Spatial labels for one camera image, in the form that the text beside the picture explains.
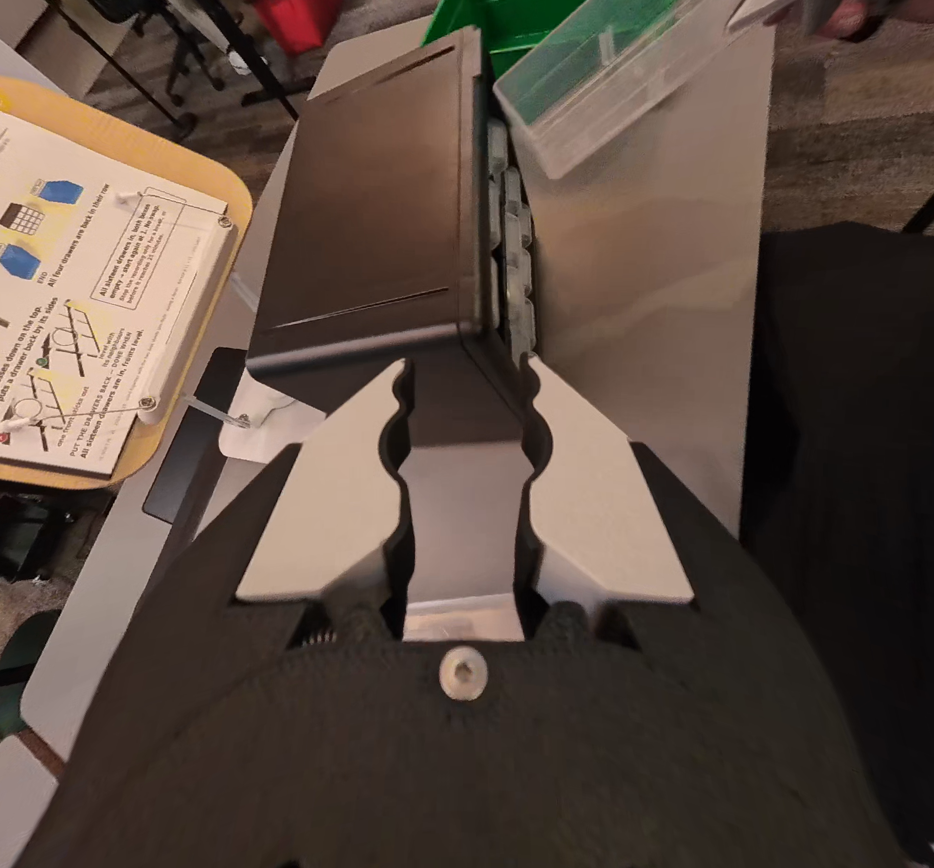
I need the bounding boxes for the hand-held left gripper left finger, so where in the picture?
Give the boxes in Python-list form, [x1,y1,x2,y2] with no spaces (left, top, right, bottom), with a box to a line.
[235,359,418,605]

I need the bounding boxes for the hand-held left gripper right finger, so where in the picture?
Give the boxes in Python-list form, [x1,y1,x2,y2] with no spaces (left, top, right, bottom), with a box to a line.
[515,354,696,605]

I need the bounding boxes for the clear plastic drawer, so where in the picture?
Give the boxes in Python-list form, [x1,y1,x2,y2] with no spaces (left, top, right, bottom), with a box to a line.
[492,0,804,181]

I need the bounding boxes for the green plastic bin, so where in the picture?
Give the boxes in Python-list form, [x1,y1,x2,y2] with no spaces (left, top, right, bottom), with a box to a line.
[423,0,701,85]

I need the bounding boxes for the rows of small clear drawers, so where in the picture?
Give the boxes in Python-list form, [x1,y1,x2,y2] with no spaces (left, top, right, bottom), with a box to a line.
[485,117,542,367]

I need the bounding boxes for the black drawer cabinet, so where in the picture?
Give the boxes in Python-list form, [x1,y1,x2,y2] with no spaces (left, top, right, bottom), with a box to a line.
[247,25,547,449]

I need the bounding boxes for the white stand base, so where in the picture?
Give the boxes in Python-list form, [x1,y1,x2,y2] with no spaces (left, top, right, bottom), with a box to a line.
[191,372,327,462]

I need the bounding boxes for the white stand ledge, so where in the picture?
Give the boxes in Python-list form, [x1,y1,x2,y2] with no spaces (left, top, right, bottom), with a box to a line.
[137,215,239,426]

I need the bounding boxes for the printed instruction sheet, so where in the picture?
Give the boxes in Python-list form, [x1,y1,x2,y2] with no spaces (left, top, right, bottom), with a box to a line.
[0,109,229,480]

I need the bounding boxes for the red bag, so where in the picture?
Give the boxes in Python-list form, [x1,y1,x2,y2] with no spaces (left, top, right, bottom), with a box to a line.
[251,0,345,57]

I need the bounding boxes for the thin black pole stand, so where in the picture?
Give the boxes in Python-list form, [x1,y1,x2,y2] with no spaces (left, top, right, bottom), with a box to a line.
[0,0,199,143]

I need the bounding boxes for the black table leg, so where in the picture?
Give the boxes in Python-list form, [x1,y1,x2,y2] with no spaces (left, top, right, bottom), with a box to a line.
[171,0,316,119]

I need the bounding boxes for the black office chair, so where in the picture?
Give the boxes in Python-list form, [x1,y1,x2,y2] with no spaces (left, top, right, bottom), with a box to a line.
[109,0,229,93]

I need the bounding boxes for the wire page holder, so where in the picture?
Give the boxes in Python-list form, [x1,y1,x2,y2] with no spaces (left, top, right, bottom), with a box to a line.
[0,394,158,447]
[113,186,234,229]

